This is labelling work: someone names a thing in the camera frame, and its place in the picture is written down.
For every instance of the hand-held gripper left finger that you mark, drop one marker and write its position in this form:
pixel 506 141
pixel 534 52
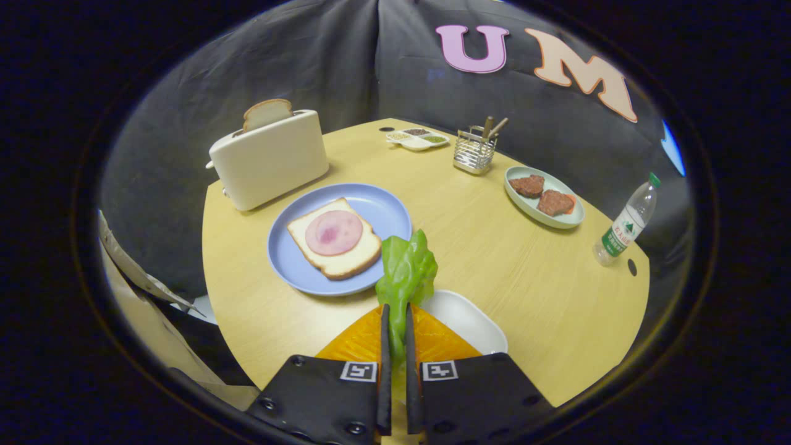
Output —
pixel 385 395

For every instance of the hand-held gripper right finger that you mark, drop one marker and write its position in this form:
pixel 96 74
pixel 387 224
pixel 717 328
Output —
pixel 411 402

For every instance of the green lettuce leaf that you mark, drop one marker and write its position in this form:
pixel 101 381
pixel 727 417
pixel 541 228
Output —
pixel 405 272

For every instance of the toasted bread slice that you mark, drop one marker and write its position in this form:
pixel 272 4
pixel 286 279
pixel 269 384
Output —
pixel 267 114

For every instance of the white rectangular plate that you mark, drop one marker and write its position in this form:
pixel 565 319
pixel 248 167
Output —
pixel 469 321

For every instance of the bread slice under ham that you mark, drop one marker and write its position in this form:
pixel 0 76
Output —
pixel 358 253

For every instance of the pink ham slice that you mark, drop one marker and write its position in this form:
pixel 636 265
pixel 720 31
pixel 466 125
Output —
pixel 334 233

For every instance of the blue round plate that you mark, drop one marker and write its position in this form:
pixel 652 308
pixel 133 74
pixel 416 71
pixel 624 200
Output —
pixel 383 210

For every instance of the white plastic bag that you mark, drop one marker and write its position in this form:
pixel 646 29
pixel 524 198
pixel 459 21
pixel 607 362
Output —
pixel 201 312

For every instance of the pale green plate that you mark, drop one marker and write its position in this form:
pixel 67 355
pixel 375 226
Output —
pixel 522 204

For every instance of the brown meat patty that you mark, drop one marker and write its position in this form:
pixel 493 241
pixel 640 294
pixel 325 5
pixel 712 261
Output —
pixel 527 185
pixel 555 203

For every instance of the white divided grain tray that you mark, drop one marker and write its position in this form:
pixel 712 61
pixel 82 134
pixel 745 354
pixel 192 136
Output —
pixel 420 143

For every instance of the white toaster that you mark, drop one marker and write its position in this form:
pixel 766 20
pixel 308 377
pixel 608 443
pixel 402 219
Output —
pixel 272 161

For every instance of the clear plastic water bottle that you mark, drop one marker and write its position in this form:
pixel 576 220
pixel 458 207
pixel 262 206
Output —
pixel 624 228

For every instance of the grey crumpled sheet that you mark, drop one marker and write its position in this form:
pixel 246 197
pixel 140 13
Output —
pixel 133 269

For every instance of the black backdrop cloth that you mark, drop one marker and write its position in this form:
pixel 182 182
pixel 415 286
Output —
pixel 185 123

